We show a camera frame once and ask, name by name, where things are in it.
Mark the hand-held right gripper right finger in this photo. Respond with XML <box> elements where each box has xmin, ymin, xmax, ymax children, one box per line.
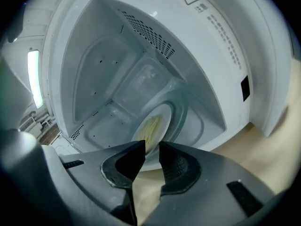
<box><xmin>143</xmin><ymin>141</ymin><xmax>279</xmax><ymax>226</ymax></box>

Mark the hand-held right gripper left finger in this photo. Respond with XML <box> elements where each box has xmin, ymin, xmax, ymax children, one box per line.
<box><xmin>58</xmin><ymin>139</ymin><xmax>147</xmax><ymax>226</ymax></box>

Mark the white plate of food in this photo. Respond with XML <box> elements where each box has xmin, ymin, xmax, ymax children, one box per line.
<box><xmin>130</xmin><ymin>103</ymin><xmax>175</xmax><ymax>160</ymax></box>

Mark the white microwave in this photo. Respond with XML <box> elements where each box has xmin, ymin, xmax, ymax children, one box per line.
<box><xmin>41</xmin><ymin>0</ymin><xmax>296</xmax><ymax>174</ymax></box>

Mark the white air conditioner unit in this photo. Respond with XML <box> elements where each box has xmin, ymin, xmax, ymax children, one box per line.
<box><xmin>18</xmin><ymin>116</ymin><xmax>43</xmax><ymax>133</ymax></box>

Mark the long ceiling light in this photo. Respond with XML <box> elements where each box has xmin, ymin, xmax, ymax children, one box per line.
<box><xmin>27</xmin><ymin>49</ymin><xmax>44</xmax><ymax>108</ymax></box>

